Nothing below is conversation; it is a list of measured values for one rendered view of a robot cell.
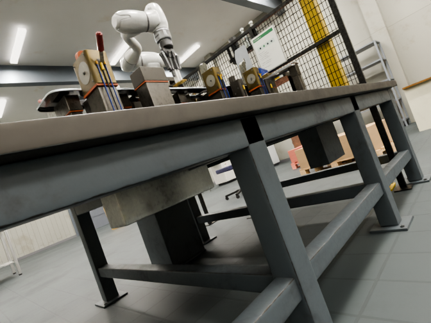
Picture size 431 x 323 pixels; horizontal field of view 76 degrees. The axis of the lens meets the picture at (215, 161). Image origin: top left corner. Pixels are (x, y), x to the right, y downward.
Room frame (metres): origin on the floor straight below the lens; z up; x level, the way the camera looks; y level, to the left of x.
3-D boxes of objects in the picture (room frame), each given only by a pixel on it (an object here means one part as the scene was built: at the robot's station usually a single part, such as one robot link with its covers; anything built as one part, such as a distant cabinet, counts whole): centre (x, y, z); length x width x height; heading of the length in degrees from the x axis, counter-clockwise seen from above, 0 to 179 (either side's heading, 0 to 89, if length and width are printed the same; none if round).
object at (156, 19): (1.49, 0.04, 1.44); 0.13 x 0.11 x 0.16; 124
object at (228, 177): (8.68, -0.19, 0.51); 2.17 x 0.54 x 1.02; 135
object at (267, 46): (2.20, -0.71, 1.30); 0.23 x 0.02 x 0.31; 49
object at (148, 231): (2.11, 0.52, 0.33); 0.31 x 0.31 x 0.66; 45
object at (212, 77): (1.42, -0.15, 0.87); 0.12 x 0.07 x 0.35; 49
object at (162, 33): (1.50, 0.03, 1.33); 0.09 x 0.09 x 0.06
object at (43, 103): (1.48, 0.04, 1.00); 1.38 x 0.22 x 0.02; 139
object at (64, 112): (1.02, 0.45, 0.84); 0.12 x 0.05 x 0.29; 49
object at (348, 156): (3.66, -1.67, 0.20); 1.16 x 0.84 x 0.40; 40
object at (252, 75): (1.67, -0.40, 0.87); 0.12 x 0.07 x 0.35; 49
